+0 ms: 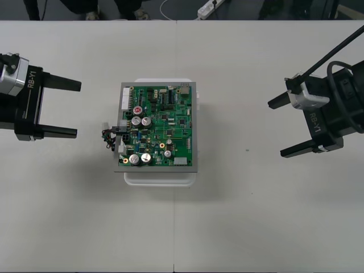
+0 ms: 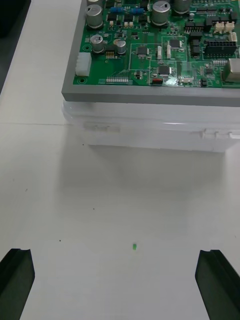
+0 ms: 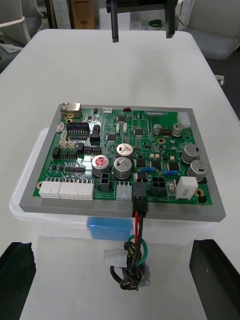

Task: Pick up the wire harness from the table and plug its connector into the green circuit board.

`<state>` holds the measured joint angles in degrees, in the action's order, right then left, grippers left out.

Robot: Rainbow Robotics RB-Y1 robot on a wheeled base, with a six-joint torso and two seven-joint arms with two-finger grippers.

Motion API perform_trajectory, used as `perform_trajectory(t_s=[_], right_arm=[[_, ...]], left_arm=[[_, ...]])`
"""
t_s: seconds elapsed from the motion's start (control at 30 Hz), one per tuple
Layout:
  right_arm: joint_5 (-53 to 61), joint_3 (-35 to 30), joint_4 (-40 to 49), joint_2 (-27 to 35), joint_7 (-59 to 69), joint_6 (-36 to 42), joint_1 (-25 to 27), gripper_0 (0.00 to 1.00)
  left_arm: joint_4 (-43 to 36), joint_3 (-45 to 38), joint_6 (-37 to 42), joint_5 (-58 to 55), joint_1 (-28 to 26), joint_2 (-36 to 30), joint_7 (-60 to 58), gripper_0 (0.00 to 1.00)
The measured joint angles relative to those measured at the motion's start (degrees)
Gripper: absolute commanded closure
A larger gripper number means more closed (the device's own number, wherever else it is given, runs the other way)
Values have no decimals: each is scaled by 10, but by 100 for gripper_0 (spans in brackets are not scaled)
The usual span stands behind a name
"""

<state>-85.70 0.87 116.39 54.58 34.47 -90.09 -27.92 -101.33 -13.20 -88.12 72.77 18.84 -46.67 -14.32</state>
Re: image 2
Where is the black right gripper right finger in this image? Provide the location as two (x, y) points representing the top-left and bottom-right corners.
(194, 248), (240, 320)

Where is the green circuit board grey frame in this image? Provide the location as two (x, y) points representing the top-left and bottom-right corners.
(61, 0), (240, 107)

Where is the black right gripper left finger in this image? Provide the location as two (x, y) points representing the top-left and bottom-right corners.
(0, 248), (36, 320)

